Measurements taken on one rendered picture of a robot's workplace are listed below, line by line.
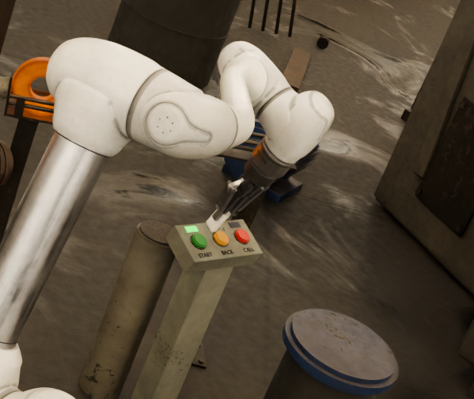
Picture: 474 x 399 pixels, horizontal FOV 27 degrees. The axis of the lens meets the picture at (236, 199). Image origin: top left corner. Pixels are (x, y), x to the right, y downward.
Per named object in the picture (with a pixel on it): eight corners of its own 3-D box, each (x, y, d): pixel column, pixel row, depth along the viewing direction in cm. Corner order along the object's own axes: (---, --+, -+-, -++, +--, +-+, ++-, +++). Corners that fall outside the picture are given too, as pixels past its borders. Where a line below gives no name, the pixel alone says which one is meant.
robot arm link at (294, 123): (309, 161, 223) (272, 117, 225) (351, 115, 214) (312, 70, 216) (283, 171, 214) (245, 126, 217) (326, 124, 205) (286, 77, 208)
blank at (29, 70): (24, 119, 265) (24, 123, 263) (4, 66, 258) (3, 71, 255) (81, 101, 266) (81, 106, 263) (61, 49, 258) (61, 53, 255)
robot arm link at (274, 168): (257, 132, 218) (242, 150, 222) (277, 165, 215) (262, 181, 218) (285, 132, 225) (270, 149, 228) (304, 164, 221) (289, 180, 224)
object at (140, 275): (70, 378, 275) (128, 220, 254) (104, 370, 283) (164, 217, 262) (93, 405, 268) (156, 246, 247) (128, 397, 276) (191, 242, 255)
